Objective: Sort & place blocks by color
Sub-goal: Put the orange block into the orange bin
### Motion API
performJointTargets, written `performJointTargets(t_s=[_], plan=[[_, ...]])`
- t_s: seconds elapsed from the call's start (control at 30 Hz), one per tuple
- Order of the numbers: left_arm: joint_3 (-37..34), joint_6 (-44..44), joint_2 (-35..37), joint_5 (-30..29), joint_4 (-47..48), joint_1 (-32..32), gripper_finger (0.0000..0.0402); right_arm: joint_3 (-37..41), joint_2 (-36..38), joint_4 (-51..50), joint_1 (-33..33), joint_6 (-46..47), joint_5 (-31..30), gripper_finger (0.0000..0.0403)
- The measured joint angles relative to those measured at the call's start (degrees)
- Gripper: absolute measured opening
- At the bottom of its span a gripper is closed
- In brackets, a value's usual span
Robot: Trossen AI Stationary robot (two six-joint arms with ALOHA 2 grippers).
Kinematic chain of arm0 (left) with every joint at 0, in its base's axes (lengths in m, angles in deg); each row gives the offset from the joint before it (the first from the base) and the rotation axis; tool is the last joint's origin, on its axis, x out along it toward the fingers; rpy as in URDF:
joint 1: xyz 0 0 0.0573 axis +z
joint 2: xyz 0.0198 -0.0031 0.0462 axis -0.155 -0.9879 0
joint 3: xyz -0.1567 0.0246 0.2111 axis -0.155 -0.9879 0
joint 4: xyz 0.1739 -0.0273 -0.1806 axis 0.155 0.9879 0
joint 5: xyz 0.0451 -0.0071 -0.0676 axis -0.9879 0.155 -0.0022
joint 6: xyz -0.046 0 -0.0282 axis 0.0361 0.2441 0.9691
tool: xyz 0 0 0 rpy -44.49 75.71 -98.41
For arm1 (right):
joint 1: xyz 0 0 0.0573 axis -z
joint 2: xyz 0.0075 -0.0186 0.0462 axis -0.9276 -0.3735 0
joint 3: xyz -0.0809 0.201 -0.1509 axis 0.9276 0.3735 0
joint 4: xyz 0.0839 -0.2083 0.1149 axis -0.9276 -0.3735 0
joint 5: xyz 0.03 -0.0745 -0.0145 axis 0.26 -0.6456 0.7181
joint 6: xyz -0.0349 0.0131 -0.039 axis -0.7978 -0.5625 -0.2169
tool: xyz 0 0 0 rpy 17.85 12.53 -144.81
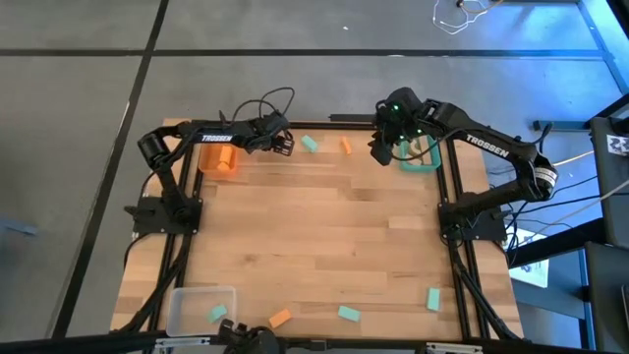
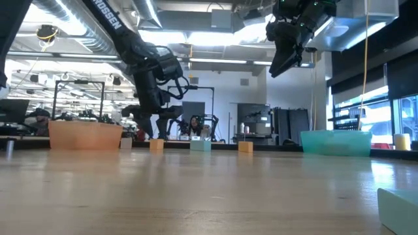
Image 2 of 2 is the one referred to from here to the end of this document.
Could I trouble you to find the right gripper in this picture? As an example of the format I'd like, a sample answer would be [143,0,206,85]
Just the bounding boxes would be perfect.
[265,19,314,79]

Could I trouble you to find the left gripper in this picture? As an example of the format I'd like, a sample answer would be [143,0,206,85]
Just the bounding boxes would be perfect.
[121,91,184,140]

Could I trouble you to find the orange wooden block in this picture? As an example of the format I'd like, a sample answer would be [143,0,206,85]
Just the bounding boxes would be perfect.
[149,138,165,151]
[238,140,254,153]

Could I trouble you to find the turquoise wooden block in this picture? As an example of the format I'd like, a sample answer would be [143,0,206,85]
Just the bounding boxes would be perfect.
[377,187,418,235]
[189,140,212,152]

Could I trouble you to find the person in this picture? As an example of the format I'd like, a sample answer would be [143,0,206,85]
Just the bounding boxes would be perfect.
[186,114,212,138]
[27,108,52,137]

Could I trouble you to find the grey board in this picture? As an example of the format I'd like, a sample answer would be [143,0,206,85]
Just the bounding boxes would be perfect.
[182,101,206,123]

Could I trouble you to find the black standing panels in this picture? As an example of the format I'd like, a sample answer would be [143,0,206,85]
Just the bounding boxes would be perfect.
[272,107,310,146]

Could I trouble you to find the black cabinet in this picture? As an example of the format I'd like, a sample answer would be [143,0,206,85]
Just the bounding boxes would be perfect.
[236,102,272,146]

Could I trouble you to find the orange plastic bin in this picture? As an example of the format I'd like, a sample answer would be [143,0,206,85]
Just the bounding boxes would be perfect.
[48,119,124,151]

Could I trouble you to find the black window shelf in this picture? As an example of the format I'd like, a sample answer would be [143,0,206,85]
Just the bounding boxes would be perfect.
[328,107,366,131]

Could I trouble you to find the teal plastic bin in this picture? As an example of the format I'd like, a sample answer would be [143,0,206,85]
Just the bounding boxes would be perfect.
[300,129,373,157]

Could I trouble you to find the black monitor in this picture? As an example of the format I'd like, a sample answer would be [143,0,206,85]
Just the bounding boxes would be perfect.
[0,99,30,125]

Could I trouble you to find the yellow cylinder roll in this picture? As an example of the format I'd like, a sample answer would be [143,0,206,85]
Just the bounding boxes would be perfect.
[393,133,411,151]

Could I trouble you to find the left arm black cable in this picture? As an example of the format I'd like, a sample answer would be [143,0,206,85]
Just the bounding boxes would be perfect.
[156,73,191,101]

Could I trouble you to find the black metal station frame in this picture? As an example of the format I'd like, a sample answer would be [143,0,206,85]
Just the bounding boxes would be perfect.
[51,79,106,123]
[167,85,216,142]

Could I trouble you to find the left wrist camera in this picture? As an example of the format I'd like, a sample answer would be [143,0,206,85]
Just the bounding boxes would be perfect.
[155,48,184,82]

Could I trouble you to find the rectangular silver ventilation duct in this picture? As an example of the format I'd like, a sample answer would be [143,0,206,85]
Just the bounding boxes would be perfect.
[305,0,400,53]

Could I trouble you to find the yellow hanging cable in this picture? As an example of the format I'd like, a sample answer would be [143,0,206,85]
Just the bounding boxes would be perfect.
[357,12,370,131]

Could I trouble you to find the round silver ventilation duct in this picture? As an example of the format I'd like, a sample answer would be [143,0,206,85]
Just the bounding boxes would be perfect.
[31,0,138,76]

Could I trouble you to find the ceiling cable reel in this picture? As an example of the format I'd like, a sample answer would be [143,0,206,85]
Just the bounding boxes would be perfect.
[35,24,59,43]

